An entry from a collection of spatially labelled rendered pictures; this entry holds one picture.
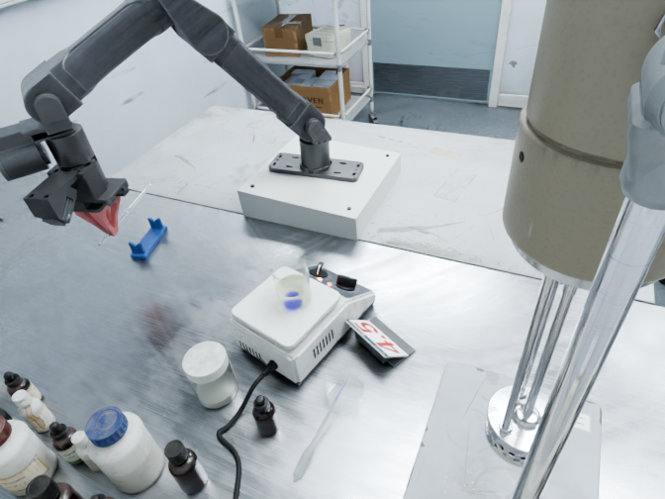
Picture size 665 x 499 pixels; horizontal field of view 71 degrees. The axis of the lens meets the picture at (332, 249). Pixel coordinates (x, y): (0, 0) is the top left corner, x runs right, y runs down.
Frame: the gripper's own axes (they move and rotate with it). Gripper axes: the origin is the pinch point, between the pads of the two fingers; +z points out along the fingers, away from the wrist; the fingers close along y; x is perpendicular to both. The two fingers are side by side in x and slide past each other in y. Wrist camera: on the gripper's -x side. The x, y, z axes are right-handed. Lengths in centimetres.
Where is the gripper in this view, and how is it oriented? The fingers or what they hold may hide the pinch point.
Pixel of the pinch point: (112, 230)
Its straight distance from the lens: 93.3
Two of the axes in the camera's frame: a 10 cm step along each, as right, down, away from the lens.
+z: 0.9, 7.6, 6.5
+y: 9.8, 0.5, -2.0
